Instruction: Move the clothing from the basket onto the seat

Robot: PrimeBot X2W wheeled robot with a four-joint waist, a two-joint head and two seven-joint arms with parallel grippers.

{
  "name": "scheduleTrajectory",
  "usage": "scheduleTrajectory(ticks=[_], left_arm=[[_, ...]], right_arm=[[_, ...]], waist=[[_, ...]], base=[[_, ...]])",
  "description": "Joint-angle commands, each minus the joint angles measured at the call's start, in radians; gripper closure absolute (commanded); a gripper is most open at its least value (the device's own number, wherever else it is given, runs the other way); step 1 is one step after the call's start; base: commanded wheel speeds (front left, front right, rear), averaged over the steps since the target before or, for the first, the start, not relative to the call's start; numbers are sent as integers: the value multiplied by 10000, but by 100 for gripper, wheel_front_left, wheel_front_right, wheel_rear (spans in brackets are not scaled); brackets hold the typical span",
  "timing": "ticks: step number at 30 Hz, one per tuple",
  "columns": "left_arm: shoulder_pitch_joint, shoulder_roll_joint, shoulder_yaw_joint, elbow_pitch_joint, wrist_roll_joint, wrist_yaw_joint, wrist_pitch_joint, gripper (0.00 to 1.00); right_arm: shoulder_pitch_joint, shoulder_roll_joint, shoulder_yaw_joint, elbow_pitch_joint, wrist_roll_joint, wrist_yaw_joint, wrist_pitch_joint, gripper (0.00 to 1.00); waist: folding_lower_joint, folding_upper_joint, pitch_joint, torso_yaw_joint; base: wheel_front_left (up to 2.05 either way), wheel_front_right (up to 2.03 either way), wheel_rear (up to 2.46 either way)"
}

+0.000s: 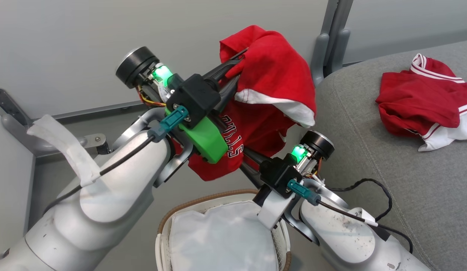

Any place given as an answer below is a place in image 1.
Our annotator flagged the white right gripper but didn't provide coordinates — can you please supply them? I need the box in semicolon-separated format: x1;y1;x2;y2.
238;130;335;231

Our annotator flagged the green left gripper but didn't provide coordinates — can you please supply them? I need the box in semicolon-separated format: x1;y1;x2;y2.
115;46;274;165

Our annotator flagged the red Bulls print jersey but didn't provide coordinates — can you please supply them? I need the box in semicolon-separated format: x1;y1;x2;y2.
172;24;317;182

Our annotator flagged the red garment white striped trim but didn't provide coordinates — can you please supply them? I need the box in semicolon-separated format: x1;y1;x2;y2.
375;53;467;152

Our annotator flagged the grey fabric sofa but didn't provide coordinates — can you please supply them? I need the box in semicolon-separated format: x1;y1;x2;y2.
312;39;467;271

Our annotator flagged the white basket brown rim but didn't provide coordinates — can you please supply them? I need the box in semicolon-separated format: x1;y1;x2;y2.
155;189;293;271

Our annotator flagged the grey partition foot tube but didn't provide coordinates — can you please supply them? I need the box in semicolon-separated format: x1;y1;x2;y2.
1;113;107;157

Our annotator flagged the grey double partition post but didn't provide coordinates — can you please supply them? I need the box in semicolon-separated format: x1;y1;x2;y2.
310;0;355;88

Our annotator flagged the white cable label tape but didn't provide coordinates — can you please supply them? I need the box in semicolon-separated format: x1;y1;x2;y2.
355;208;379;227

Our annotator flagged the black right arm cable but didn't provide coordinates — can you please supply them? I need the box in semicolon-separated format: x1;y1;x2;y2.
287;178;414;254

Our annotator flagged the grey partition bottom rail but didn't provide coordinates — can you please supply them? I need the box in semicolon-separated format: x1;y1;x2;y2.
30;99;146;123

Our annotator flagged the white fabric strap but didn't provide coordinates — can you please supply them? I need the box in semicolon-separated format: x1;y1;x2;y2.
26;114;103;187

